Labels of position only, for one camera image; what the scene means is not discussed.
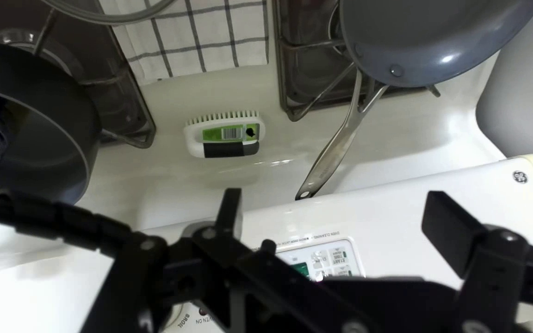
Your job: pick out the white checked dish towel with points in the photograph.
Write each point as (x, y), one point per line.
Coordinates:
(201, 41)

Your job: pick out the dark grey pot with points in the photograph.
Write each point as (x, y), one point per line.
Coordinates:
(49, 138)

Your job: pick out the white scrub brush green label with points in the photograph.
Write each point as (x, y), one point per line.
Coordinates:
(225, 136)

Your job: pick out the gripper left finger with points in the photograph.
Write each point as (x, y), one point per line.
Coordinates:
(141, 286)

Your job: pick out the grey round lid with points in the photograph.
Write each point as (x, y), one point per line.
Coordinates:
(109, 17)

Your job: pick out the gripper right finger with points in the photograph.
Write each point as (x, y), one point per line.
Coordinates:
(493, 268)

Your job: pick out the stove burner with grate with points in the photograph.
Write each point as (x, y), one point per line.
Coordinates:
(118, 92)
(308, 69)

